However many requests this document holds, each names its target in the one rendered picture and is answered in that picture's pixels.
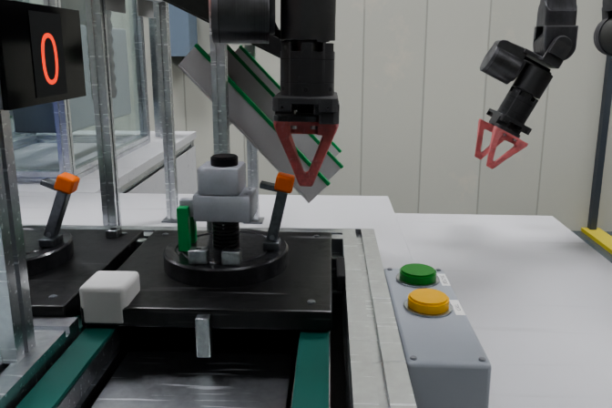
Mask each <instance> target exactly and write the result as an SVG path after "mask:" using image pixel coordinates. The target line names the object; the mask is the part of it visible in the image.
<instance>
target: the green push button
mask: <svg viewBox="0 0 612 408"><path fill-rule="evenodd" d="M400 279H401V280H402V281H404V282H407V283H410V284H415V285H427V284H431V283H434V282H435V281H436V270H435V269H434V268H433V267H431V266H429V265H425V264H421V263H410V264H406V265H403V266H402V267H401V268H400Z"/></svg>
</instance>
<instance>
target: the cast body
mask: <svg viewBox="0 0 612 408"><path fill-rule="evenodd" d="M197 177H198V191H197V192H196V193H195V194H194V195H193V197H192V198H181V199H180V200H179V205H180V206H189V213H190V216H191V217H193V219H194V221H210V222H245V223H250V222H251V221H252V219H253V218H254V216H255V214H256V213H257V211H258V209H257V189H256V188H245V187H246V163H245V162H243V161H239V158H238V156H237V155H235V154H216V155H212V157H210V161H207V162H206V163H204V164H203V165H202V166H200V167H199V168H198V169H197Z"/></svg>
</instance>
